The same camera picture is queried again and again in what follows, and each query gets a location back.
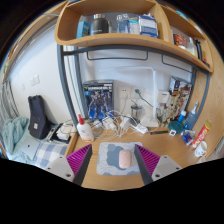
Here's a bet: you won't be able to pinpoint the grey metal desk frame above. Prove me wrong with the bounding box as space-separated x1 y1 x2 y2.
56 43 212 132

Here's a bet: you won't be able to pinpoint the colourful poster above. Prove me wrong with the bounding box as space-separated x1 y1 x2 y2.
169 76 193 111

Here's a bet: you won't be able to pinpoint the blue white-capped canister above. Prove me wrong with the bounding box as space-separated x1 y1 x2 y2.
177 109 187 124

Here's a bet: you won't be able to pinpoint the wooden shelf unit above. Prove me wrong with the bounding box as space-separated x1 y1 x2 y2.
54 0 214 74

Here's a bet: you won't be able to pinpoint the white red-capped pump bottle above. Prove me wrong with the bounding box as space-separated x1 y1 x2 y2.
76 113 95 144

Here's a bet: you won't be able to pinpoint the white wall socket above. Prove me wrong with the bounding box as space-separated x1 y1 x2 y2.
117 87 132 100
131 87 146 100

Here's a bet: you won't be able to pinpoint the pink computer mouse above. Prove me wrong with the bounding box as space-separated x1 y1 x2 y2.
118 149 132 170

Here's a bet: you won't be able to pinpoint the blue robot model kit box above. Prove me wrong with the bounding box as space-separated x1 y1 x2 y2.
82 79 115 122

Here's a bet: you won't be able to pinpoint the red chips can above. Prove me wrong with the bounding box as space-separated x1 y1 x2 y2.
190 120 212 150

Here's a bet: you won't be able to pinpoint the teal blanket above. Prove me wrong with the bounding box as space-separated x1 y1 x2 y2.
1 116 30 156

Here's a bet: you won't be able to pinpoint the teal bowl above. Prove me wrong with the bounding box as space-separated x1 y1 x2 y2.
168 120 184 135

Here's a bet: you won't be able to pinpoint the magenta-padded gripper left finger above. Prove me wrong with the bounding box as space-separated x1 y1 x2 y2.
44 143 93 187

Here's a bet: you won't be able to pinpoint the grey cloud-print mouse pad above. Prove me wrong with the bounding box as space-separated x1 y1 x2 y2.
95 141 144 177

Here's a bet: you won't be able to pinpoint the white power strip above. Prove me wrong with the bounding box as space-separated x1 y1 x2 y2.
133 123 149 135

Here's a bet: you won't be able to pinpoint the white charger block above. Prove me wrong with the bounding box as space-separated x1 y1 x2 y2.
102 116 118 132

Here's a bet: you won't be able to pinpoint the blue spray bottle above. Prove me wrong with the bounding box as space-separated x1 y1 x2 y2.
183 101 200 132

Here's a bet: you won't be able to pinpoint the tan robot figure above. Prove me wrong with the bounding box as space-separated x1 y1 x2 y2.
159 94 183 124

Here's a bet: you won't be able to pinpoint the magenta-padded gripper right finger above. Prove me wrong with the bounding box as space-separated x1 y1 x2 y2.
133 143 184 186

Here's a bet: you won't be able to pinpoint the metal cup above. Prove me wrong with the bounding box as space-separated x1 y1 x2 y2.
130 103 143 123

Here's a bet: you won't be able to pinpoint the black ruler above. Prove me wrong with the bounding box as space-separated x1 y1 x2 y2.
149 129 170 136

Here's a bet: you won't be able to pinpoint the black bag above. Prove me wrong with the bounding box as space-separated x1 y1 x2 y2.
27 94 53 140

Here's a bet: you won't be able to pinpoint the blue snack packet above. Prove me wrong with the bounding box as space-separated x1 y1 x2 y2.
181 129 197 146

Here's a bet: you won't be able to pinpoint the plaid bedding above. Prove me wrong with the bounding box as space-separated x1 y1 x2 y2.
34 141 69 169

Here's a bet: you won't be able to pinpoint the white desk lamp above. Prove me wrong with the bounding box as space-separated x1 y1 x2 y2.
99 65 161 129

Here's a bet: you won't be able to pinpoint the grey laptop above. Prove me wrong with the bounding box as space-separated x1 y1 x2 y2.
14 134 43 161

